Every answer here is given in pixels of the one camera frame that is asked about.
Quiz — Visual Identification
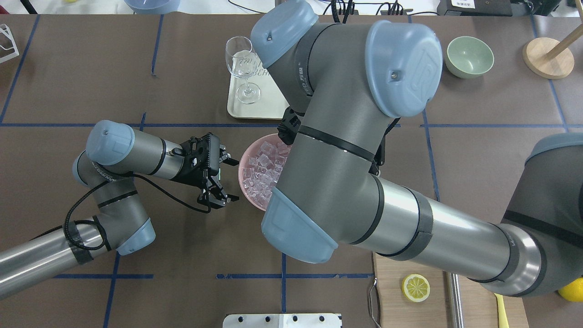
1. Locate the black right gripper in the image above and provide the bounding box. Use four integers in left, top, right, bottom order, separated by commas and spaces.
277, 106, 305, 146

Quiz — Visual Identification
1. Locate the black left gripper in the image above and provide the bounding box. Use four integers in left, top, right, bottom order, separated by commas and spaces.
171, 133, 240, 209

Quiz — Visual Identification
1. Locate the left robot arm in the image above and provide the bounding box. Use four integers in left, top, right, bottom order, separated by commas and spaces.
0, 120, 239, 299

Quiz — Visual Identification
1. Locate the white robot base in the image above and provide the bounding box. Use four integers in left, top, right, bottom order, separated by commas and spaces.
222, 313, 343, 328

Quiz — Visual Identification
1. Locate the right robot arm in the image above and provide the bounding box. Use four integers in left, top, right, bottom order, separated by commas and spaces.
251, 0, 582, 297

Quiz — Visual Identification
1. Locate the clear ice cubes pile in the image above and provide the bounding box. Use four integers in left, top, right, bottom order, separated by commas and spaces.
242, 141, 291, 203

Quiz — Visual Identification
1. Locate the cream serving tray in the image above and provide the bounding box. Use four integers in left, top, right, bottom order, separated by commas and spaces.
225, 51, 289, 120

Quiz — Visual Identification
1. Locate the pink bowl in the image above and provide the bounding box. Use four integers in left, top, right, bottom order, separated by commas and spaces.
238, 133, 292, 212

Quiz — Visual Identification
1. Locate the clear wine glass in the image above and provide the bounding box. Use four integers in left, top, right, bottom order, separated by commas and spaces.
225, 36, 261, 104

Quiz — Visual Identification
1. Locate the green bowl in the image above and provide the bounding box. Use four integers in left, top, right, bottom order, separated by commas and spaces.
444, 36, 494, 79

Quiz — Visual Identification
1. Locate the lemon half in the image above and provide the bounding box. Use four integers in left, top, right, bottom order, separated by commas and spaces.
401, 274, 431, 302

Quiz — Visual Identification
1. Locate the wooden stand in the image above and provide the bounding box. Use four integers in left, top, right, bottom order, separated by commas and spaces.
522, 24, 583, 80

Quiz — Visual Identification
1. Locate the wooden cutting board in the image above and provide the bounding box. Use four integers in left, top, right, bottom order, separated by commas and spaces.
369, 251, 531, 328

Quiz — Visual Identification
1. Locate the yellow plastic knife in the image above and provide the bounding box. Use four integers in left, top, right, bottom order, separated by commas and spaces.
494, 293, 510, 328

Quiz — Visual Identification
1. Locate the yellow lemon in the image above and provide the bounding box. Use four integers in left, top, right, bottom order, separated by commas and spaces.
557, 277, 583, 302

